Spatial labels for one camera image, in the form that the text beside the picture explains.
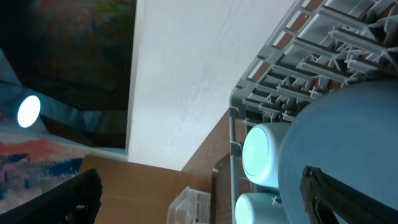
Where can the grey dishwasher rack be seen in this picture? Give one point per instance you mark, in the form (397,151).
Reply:
(317,48)

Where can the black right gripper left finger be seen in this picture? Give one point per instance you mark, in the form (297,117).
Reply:
(77,200)

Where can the clear plastic bin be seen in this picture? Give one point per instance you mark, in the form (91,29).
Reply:
(190,207)

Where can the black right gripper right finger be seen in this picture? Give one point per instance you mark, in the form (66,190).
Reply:
(326,198)

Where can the light blue bowl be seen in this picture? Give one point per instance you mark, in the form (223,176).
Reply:
(261,153)

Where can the dark blue plate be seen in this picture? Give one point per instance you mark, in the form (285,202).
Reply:
(351,135)

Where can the light blue cup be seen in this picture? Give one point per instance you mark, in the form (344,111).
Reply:
(259,208)

